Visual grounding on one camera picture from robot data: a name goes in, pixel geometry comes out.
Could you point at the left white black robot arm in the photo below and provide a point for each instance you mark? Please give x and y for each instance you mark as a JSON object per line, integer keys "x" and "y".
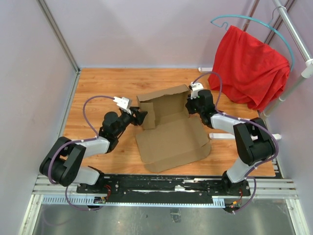
{"x": 62, "y": 164}

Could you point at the grey slotted cable duct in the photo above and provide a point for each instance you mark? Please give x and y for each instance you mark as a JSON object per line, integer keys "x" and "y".
{"x": 75, "y": 200}

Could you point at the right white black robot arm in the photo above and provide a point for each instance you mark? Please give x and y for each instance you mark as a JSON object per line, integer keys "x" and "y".
{"x": 255, "y": 144}

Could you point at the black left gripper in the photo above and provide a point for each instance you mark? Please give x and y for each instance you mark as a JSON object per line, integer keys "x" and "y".
{"x": 140, "y": 115}

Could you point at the red cloth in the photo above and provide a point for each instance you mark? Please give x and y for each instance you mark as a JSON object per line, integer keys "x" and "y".
{"x": 248, "y": 71}

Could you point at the white metal clothes rack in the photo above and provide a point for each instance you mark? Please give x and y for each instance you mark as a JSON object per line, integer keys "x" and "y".
{"x": 284, "y": 18}

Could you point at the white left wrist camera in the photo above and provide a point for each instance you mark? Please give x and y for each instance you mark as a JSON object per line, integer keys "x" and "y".
{"x": 123, "y": 103}

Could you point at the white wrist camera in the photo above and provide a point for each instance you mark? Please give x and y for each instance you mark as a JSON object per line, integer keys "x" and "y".
{"x": 195, "y": 88}
{"x": 123, "y": 103}

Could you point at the teal clothes hanger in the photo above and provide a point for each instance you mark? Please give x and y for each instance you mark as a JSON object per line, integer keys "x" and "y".
{"x": 226, "y": 26}

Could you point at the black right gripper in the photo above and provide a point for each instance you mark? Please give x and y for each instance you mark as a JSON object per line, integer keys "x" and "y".
{"x": 189, "y": 103}

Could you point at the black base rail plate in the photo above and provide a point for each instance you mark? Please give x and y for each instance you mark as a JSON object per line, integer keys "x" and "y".
{"x": 168, "y": 189}

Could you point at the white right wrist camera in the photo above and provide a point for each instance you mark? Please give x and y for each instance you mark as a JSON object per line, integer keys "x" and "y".
{"x": 195, "y": 88}

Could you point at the brown cardboard box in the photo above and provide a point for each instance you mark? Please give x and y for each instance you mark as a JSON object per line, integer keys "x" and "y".
{"x": 170, "y": 136}

